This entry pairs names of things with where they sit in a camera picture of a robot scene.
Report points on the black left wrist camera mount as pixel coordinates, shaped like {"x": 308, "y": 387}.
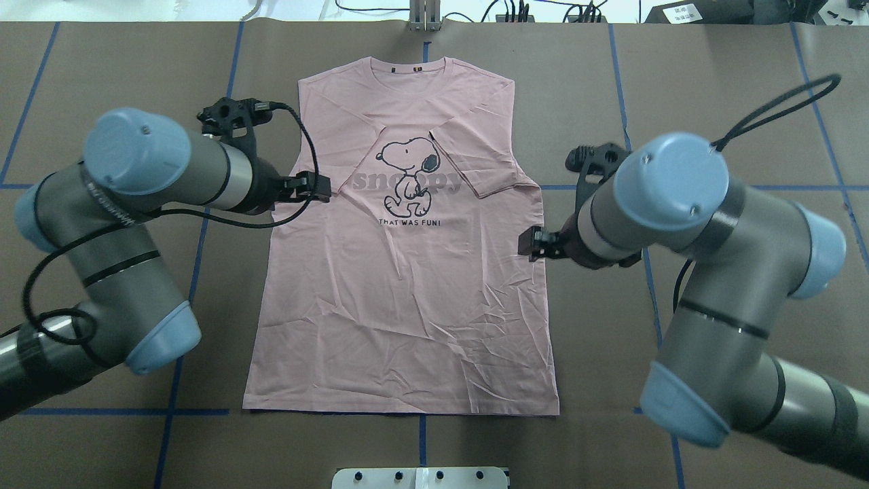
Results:
{"x": 232, "y": 122}

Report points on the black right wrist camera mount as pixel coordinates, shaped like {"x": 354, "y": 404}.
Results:
{"x": 594, "y": 166}

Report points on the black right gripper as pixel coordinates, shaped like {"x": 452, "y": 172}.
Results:
{"x": 572, "y": 246}

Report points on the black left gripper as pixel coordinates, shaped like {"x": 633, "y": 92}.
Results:
{"x": 265, "y": 186}

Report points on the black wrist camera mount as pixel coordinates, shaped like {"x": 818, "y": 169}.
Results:
{"x": 594, "y": 166}
{"x": 232, "y": 122}

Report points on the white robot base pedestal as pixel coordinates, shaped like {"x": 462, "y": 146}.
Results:
{"x": 422, "y": 477}

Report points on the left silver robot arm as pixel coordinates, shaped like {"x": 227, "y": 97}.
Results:
{"x": 103, "y": 296}

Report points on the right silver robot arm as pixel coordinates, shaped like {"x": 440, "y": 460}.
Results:
{"x": 751, "y": 251}

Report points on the aluminium frame post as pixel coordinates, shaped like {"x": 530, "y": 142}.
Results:
{"x": 425, "y": 15}

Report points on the pink Snoopy t-shirt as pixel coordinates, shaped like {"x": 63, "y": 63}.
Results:
{"x": 405, "y": 293}

